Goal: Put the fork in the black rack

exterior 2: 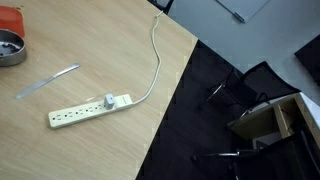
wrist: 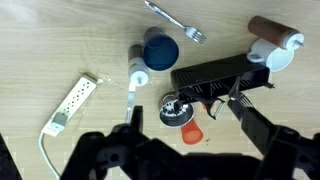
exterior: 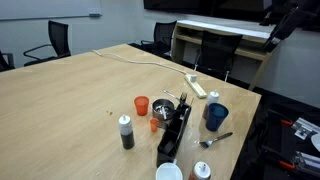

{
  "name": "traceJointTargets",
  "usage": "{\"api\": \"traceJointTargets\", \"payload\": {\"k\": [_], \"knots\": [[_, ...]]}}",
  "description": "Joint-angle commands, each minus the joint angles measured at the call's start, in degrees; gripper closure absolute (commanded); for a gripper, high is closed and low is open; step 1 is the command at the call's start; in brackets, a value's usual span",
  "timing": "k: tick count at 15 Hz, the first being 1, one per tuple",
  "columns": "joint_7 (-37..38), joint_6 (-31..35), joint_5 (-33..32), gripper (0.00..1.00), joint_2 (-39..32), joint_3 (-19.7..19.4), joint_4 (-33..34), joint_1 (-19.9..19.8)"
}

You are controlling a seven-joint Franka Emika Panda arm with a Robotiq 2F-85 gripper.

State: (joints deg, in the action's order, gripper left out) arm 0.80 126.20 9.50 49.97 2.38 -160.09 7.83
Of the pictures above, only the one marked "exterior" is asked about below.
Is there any aluminium mounting bracket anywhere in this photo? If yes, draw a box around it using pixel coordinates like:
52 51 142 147
291 117 320 141

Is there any white power strip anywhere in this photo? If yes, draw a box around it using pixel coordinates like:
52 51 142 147
184 73 208 100

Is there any silver metal spoon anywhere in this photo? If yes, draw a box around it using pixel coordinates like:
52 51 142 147
162 89 181 102

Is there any black utensil in rack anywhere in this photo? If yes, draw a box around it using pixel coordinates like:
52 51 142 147
179 92 188 108

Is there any blue plastic cup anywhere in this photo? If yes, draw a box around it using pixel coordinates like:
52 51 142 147
205 102 230 132

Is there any black wall screen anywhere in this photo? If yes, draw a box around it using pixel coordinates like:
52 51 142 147
143 0 274 23

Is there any small orange plastic cup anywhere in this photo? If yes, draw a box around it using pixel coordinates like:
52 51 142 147
149 118 159 133

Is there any large orange plastic cup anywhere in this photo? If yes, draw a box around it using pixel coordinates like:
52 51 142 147
134 95 150 117

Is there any wooden shelf console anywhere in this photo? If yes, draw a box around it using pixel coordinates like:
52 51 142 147
171 19 273 91

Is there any wall whiteboard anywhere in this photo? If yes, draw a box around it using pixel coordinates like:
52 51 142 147
0 0 103 21

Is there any silver metal fork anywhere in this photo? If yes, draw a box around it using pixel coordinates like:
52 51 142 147
198 131 234 149

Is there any black office chair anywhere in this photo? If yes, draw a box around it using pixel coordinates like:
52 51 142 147
193 30 244 83
0 49 16 73
128 20 178 61
23 20 72 67

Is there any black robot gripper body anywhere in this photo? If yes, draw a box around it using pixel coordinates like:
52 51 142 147
263 7 301 54

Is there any white power cable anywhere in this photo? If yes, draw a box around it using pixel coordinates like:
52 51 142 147
91 49 188 76

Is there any aluminium frame rail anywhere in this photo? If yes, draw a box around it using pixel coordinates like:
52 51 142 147
294 150 320 174

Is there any round metal bowl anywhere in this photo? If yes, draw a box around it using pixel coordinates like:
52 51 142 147
151 98 176 122

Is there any dark sauce squeeze bottle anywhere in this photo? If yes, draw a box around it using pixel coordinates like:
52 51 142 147
118 114 136 150

